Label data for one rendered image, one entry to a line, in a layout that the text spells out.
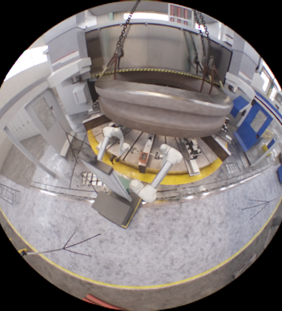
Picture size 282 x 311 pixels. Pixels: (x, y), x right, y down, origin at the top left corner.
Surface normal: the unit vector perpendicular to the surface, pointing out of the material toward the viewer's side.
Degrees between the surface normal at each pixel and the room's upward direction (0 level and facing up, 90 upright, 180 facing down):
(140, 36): 90
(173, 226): 0
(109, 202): 0
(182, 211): 0
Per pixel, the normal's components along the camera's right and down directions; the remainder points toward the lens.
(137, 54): 0.06, 0.83
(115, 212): -0.01, -0.56
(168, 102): -0.19, 0.81
